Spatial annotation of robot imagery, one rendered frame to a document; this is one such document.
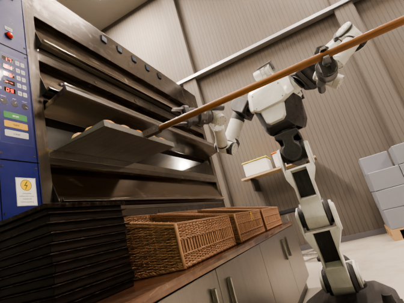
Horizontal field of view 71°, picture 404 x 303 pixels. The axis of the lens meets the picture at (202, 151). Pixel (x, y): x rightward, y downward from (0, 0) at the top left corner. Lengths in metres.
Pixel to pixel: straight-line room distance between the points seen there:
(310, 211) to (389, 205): 2.80
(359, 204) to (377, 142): 1.01
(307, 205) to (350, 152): 3.67
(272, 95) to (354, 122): 3.72
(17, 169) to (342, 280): 1.53
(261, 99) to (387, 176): 2.91
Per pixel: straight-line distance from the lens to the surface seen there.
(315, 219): 1.59
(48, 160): 1.37
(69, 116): 1.55
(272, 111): 1.65
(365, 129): 5.28
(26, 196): 1.23
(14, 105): 1.35
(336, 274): 1.69
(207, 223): 1.24
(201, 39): 6.59
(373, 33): 1.25
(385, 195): 4.32
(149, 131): 1.40
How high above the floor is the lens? 0.68
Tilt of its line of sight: 15 degrees up
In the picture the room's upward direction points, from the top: 15 degrees counter-clockwise
